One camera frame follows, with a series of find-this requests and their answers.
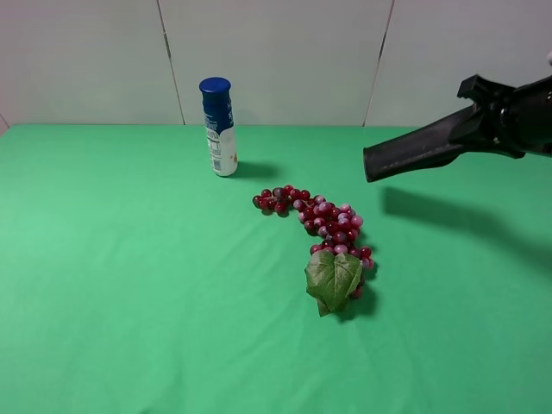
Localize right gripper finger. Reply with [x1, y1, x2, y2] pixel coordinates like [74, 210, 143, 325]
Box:
[457, 75, 515, 113]
[448, 131, 524, 159]

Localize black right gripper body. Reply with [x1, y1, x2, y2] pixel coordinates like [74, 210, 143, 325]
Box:
[489, 77, 551, 156]

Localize blue and white bottle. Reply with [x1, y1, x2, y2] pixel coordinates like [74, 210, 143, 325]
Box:
[199, 77, 238, 177]

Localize red artificial grape bunch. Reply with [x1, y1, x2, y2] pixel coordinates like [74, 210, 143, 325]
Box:
[252, 185, 375, 317]

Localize black leather pouch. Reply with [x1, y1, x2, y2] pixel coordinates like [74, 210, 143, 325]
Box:
[363, 107, 474, 183]

